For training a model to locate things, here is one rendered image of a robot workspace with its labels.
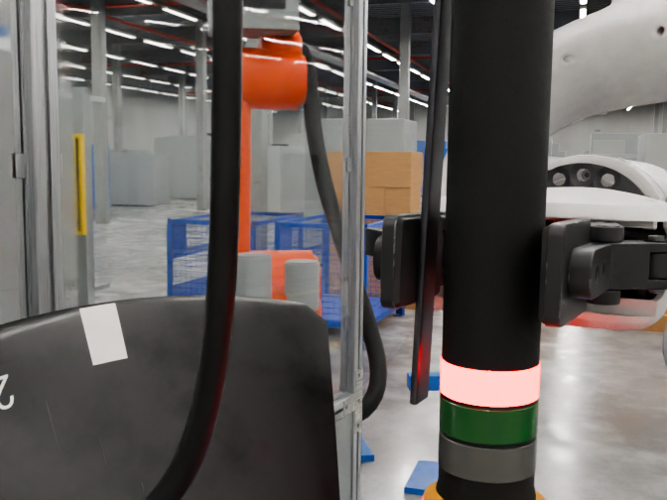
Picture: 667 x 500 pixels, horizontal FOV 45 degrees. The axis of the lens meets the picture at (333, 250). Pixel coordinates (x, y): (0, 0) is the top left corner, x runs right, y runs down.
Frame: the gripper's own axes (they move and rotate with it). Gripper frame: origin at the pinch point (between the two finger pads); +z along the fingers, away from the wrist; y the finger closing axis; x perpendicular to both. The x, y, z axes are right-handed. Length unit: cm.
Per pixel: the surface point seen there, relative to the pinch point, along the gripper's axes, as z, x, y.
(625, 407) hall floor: -486, -138, 62
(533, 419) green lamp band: 0.1, -5.1, -1.9
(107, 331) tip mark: -1.6, -4.8, 19.0
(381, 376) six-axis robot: -330, -99, 157
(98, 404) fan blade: 0.5, -7.6, 17.4
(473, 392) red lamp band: 1.5, -4.1, -0.3
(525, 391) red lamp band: 0.6, -4.0, -1.8
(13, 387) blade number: 2.5, -6.9, 20.6
